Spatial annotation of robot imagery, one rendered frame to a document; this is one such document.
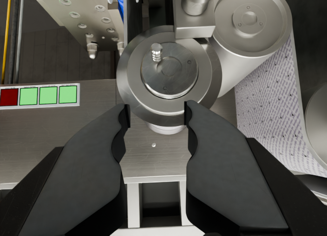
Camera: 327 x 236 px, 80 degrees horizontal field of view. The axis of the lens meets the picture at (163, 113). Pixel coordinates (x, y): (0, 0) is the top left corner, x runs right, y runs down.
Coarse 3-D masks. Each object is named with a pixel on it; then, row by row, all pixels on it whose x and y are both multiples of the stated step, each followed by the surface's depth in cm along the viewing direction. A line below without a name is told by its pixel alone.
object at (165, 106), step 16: (144, 48) 27; (192, 48) 27; (128, 64) 27; (208, 64) 26; (128, 80) 26; (208, 80) 26; (144, 96) 26; (192, 96) 26; (160, 112) 26; (176, 112) 26
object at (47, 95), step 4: (40, 88) 60; (44, 88) 60; (48, 88) 60; (52, 88) 60; (56, 88) 60; (40, 92) 60; (44, 92) 60; (48, 92) 60; (52, 92) 60; (40, 96) 60; (44, 96) 60; (48, 96) 60; (52, 96) 60; (40, 100) 60; (44, 100) 60; (48, 100) 60; (52, 100) 60
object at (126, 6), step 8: (128, 0) 32; (128, 8) 31; (136, 8) 42; (128, 16) 31; (136, 16) 41; (128, 24) 31; (136, 24) 41; (128, 32) 30; (136, 32) 40; (128, 40) 30
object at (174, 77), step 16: (176, 48) 26; (144, 64) 26; (160, 64) 26; (176, 64) 26; (192, 64) 25; (144, 80) 25; (160, 80) 25; (176, 80) 25; (192, 80) 25; (160, 96) 26; (176, 96) 25
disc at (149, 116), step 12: (144, 36) 28; (132, 48) 28; (204, 48) 28; (120, 60) 28; (216, 60) 28; (120, 72) 27; (216, 72) 27; (120, 84) 27; (144, 84) 27; (216, 84) 27; (132, 96) 27; (204, 96) 27; (216, 96) 27; (132, 108) 27; (144, 108) 27; (144, 120) 27; (156, 120) 26; (168, 120) 26; (180, 120) 26
